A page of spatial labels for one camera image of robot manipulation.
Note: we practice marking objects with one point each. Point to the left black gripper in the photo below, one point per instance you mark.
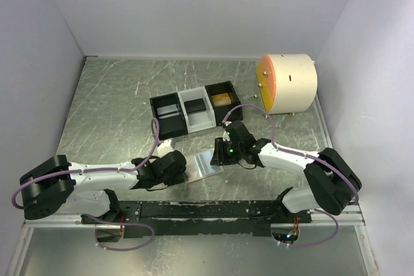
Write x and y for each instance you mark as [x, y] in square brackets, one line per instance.
[180, 176]

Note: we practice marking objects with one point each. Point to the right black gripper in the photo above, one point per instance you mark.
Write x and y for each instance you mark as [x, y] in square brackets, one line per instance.
[219, 158]

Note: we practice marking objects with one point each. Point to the tan leather card holder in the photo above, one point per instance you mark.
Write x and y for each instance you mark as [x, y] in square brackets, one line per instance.
[198, 166]

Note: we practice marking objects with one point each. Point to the three-compartment black white tray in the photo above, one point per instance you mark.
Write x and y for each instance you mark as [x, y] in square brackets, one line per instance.
[185, 123]

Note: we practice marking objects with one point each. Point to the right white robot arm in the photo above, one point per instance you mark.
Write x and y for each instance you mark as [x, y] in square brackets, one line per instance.
[331, 184]

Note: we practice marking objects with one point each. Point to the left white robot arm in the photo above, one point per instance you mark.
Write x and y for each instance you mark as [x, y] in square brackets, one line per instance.
[60, 186]

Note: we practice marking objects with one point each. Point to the black card in tray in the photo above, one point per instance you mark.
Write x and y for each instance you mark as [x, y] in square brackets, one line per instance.
[194, 106]

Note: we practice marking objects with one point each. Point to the silver card in tray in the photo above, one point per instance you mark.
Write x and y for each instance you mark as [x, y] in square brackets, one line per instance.
[167, 111]

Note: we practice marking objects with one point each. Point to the gold card in tray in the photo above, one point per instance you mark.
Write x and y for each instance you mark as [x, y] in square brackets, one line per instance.
[222, 99]

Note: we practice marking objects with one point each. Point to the cream drum with orange face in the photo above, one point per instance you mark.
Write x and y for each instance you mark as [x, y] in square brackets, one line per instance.
[287, 82]

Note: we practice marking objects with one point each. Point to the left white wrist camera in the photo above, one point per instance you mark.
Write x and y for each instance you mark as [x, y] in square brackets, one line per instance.
[165, 147]

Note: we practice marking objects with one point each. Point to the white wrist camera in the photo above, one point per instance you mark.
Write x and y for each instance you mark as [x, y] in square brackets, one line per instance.
[226, 136]
[165, 147]

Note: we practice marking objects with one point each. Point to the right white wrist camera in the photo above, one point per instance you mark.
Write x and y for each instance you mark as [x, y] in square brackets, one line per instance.
[226, 136]

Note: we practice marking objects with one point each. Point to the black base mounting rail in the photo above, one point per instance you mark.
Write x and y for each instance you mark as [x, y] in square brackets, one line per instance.
[254, 217]

